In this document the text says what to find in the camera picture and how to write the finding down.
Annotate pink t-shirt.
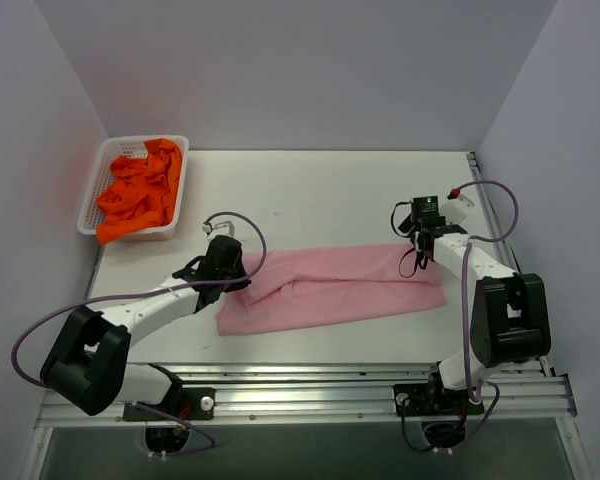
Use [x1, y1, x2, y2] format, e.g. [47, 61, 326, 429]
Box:
[216, 244, 446, 336]

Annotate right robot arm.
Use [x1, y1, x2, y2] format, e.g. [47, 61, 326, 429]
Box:
[397, 196, 552, 413]

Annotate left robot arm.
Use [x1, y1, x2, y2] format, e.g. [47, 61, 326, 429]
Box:
[40, 235, 250, 419]

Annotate orange t-shirt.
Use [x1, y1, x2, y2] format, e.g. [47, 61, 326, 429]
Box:
[96, 138, 183, 245]

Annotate white plastic basket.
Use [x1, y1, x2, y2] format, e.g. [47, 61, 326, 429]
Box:
[77, 135, 189, 245]

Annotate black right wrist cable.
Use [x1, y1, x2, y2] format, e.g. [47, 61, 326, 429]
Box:
[390, 200, 431, 279]

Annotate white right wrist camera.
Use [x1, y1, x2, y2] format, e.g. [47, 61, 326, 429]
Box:
[440, 193, 475, 225]

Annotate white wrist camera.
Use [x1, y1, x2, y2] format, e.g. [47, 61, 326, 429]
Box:
[201, 220, 235, 241]
[440, 193, 475, 225]

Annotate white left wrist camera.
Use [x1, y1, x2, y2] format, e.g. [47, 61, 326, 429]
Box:
[201, 220, 235, 241]

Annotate aluminium mounting rail frame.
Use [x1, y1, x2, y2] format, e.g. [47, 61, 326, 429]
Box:
[34, 151, 579, 429]

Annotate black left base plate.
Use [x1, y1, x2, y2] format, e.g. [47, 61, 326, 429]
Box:
[122, 386, 216, 422]

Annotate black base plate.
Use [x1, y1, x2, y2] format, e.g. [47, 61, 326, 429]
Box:
[392, 383, 485, 417]
[122, 386, 216, 422]

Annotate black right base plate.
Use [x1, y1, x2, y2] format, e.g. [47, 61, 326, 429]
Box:
[392, 383, 485, 417]

